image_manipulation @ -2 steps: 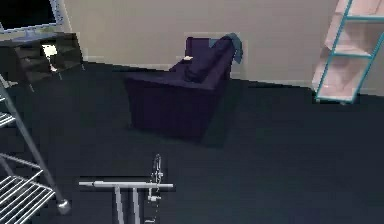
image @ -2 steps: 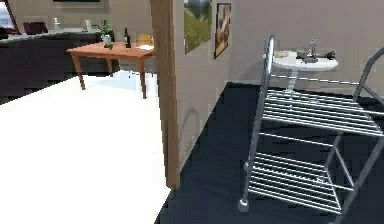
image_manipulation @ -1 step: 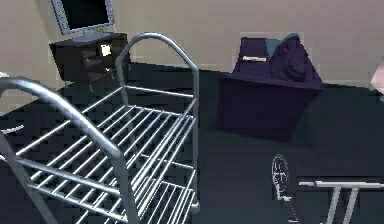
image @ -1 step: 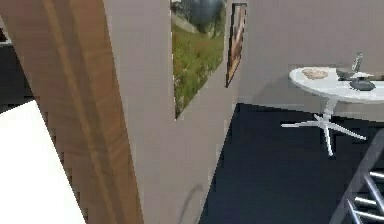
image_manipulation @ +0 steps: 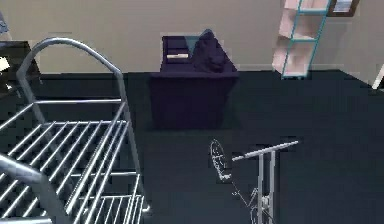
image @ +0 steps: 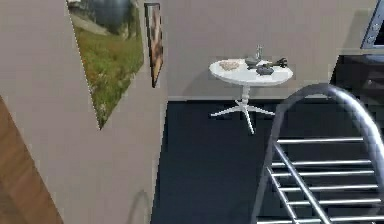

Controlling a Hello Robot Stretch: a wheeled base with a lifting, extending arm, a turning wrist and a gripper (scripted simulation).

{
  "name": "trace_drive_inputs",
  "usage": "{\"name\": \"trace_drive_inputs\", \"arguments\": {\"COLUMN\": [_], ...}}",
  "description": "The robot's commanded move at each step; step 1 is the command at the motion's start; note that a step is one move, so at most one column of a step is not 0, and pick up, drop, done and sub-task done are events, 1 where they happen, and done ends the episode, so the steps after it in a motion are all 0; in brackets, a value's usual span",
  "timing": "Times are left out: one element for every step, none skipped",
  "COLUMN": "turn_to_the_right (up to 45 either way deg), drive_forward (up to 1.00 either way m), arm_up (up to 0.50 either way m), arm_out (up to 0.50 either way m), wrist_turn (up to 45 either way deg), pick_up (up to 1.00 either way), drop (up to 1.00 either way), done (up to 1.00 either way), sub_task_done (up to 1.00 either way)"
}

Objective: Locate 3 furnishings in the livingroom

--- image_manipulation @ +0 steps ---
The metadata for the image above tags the white flat box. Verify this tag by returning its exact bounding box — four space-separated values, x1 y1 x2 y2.
166 52 190 61

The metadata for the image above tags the dark purple cloth heap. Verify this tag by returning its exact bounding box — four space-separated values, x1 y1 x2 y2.
191 28 239 74

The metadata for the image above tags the brown framed picture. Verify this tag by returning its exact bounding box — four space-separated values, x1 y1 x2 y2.
326 0 361 18

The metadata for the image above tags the black table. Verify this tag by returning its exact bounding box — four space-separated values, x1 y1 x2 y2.
0 40 43 98

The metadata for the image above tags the white slanted bar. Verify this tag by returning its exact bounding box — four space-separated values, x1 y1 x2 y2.
371 62 384 91

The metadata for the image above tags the white flat item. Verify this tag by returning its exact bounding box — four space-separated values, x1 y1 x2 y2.
0 56 11 72

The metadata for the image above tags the blue grey cloth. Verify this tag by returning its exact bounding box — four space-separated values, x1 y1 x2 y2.
0 11 10 35

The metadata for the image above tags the grey metal wire rack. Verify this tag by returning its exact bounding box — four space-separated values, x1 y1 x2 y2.
0 36 152 224

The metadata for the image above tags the pink shelf with teal frame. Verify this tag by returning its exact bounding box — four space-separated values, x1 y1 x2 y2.
271 0 333 81

